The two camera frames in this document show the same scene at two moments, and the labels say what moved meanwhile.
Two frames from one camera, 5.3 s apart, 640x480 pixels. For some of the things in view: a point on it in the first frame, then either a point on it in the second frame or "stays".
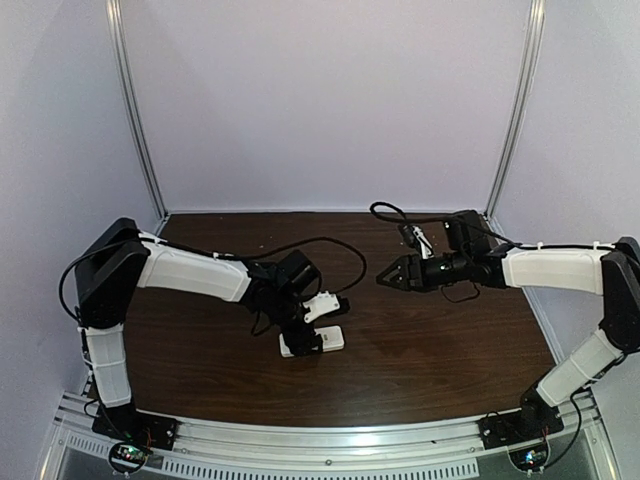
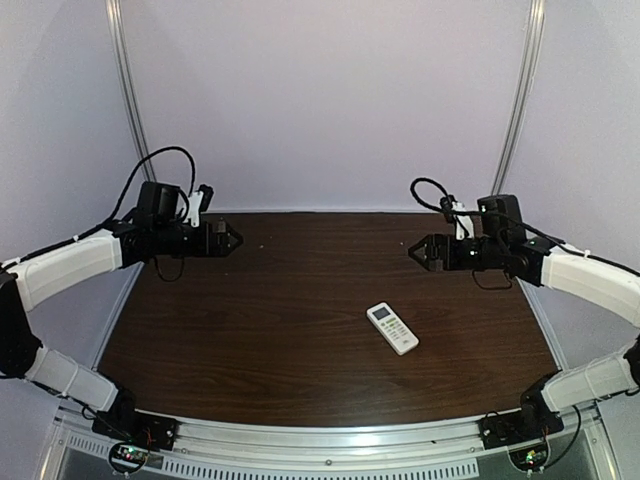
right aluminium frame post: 537,16 stays
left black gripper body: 298,343 → 201,247
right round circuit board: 530,459 stays
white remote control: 331,340 → 396,332
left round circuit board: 128,457 stays
